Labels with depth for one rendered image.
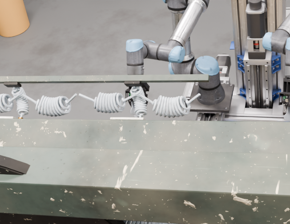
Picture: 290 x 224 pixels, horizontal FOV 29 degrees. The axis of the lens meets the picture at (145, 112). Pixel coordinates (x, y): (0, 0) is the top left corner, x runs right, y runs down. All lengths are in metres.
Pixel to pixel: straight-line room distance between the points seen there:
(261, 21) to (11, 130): 1.48
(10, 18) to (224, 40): 2.23
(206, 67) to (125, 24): 3.03
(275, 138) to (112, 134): 0.45
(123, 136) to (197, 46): 3.75
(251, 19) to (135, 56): 0.64
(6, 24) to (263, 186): 5.24
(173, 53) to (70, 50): 3.24
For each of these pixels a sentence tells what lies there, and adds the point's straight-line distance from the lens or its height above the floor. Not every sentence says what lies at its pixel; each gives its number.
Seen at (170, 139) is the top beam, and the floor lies 1.90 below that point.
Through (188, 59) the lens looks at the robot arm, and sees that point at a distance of 2.89.
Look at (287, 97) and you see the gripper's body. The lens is 2.26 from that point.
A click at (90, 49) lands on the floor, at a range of 5.55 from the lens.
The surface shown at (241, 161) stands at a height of 2.20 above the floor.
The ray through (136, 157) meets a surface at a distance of 1.07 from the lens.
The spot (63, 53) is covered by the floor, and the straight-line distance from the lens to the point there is 5.60.
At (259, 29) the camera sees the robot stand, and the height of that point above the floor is 1.43.
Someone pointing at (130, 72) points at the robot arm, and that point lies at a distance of 2.44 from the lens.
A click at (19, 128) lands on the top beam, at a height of 1.91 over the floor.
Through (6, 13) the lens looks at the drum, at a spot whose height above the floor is 0.29.
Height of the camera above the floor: 2.94
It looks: 40 degrees down
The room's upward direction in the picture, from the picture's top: 12 degrees counter-clockwise
